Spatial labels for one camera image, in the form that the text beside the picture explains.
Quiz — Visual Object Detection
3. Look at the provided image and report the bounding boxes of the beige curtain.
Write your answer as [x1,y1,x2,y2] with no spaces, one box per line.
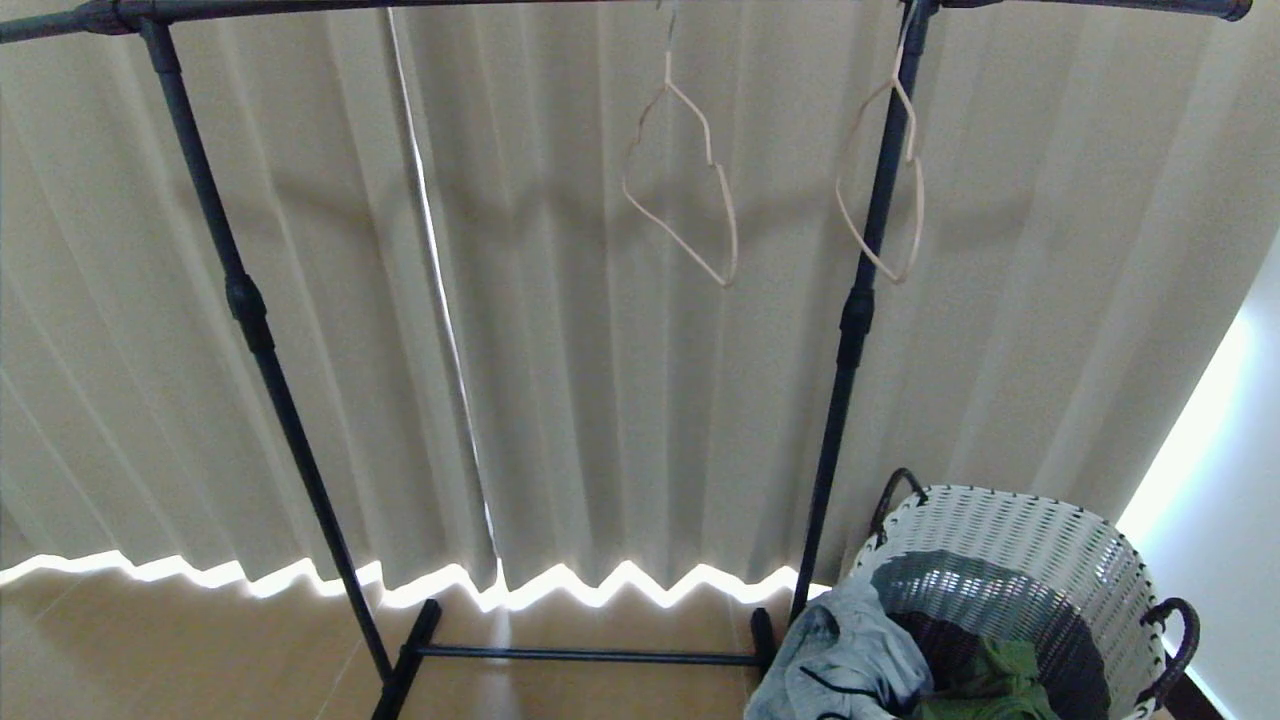
[0,0,1280,613]

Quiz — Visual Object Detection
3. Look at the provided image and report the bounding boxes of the pink clothes hanger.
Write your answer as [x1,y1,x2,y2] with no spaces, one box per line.
[621,0,740,289]
[835,20,926,286]

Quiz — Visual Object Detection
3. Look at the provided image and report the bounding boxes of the black clothes rack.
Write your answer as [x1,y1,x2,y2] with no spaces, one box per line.
[0,0,1253,720]

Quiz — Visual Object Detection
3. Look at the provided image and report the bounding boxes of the white laundry basket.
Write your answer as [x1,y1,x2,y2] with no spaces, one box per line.
[845,467,1201,720]

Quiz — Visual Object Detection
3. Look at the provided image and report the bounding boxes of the pale grey shorts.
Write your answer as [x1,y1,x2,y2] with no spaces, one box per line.
[745,578,937,720]

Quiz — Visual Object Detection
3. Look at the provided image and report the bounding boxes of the green shirt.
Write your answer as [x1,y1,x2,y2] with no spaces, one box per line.
[915,637,1061,720]

